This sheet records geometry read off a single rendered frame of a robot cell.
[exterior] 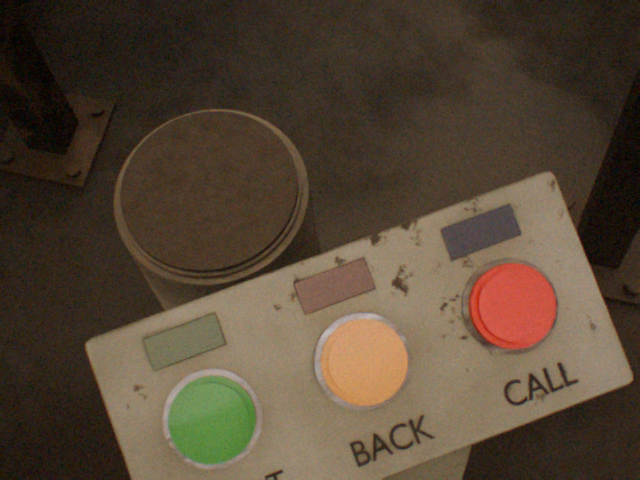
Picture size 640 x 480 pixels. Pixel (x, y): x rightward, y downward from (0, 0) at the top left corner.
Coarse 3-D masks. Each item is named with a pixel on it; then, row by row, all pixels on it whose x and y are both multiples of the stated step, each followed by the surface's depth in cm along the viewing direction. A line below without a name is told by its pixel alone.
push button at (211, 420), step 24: (192, 384) 47; (216, 384) 46; (192, 408) 46; (216, 408) 46; (240, 408) 46; (192, 432) 46; (216, 432) 46; (240, 432) 46; (192, 456) 46; (216, 456) 46
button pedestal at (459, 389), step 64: (512, 192) 49; (320, 256) 48; (384, 256) 49; (448, 256) 49; (512, 256) 49; (576, 256) 49; (192, 320) 48; (256, 320) 48; (320, 320) 48; (384, 320) 48; (448, 320) 48; (576, 320) 49; (128, 384) 47; (256, 384) 48; (320, 384) 48; (448, 384) 48; (512, 384) 48; (576, 384) 48; (128, 448) 47; (256, 448) 47; (320, 448) 48; (384, 448) 48; (448, 448) 48
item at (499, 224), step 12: (480, 216) 49; (492, 216) 49; (504, 216) 49; (444, 228) 49; (456, 228) 49; (468, 228) 49; (480, 228) 49; (492, 228) 49; (504, 228) 49; (516, 228) 49; (444, 240) 49; (456, 240) 49; (468, 240) 49; (480, 240) 49; (492, 240) 49; (456, 252) 49; (468, 252) 49
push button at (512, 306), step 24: (504, 264) 48; (480, 288) 48; (504, 288) 48; (528, 288) 48; (480, 312) 47; (504, 312) 47; (528, 312) 48; (552, 312) 48; (504, 336) 47; (528, 336) 47
